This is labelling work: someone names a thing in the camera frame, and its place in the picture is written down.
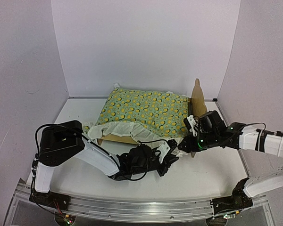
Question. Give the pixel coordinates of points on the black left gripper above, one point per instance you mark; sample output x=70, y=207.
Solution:
x=168, y=161

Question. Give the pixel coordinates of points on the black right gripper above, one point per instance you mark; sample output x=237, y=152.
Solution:
x=191, y=148

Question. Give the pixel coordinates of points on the wooden pet bed frame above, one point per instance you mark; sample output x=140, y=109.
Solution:
x=198, y=103

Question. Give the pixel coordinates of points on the lemon print bed cushion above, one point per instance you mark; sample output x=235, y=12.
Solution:
x=143, y=115

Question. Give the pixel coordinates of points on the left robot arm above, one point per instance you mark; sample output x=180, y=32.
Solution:
x=61, y=142

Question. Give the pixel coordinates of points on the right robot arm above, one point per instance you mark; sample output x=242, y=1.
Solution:
x=209, y=130

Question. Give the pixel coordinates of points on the small lemon print pillow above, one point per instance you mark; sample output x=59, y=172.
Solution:
x=86, y=127

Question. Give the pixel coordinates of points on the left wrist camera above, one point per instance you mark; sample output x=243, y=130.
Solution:
x=166, y=148

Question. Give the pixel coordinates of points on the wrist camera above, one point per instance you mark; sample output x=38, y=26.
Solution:
x=166, y=148
x=192, y=124

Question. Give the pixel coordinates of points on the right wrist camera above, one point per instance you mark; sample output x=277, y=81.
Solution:
x=192, y=124

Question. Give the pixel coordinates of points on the aluminium front rail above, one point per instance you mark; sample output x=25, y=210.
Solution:
x=23, y=211

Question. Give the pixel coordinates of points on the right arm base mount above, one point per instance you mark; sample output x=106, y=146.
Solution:
x=230, y=204

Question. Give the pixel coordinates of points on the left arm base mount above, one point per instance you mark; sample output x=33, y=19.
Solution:
x=50, y=199

